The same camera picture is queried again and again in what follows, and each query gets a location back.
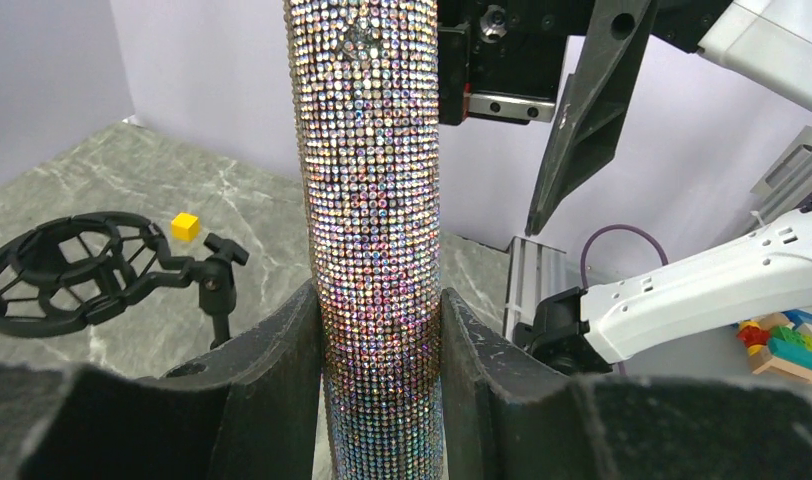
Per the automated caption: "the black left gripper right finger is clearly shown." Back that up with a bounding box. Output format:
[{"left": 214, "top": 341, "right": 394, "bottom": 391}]
[{"left": 441, "top": 288, "right": 812, "bottom": 479}]

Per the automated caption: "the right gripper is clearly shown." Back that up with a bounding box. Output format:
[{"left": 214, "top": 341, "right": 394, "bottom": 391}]
[{"left": 438, "top": 0, "right": 729, "bottom": 236}]

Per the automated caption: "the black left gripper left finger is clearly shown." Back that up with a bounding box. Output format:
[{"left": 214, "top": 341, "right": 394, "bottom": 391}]
[{"left": 0, "top": 283, "right": 322, "bottom": 479}]

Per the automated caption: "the black tripod mic stand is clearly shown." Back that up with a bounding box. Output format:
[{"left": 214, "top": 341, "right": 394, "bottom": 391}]
[{"left": 0, "top": 211, "right": 249, "bottom": 348}]

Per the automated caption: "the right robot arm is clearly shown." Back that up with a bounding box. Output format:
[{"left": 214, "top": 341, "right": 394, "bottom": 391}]
[{"left": 439, "top": 1, "right": 812, "bottom": 382}]

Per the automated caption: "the yellow cube far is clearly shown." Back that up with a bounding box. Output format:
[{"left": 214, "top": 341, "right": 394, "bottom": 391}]
[{"left": 170, "top": 212, "right": 200, "bottom": 242}]

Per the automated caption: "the colourful toy blocks pile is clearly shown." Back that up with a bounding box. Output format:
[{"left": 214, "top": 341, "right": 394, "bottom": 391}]
[{"left": 736, "top": 309, "right": 812, "bottom": 384}]

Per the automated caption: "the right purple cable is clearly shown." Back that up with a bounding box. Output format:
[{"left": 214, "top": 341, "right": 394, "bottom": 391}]
[{"left": 580, "top": 224, "right": 670, "bottom": 289}]

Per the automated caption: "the aluminium frame rail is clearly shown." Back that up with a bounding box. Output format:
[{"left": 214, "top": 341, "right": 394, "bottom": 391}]
[{"left": 502, "top": 126, "right": 812, "bottom": 341}]

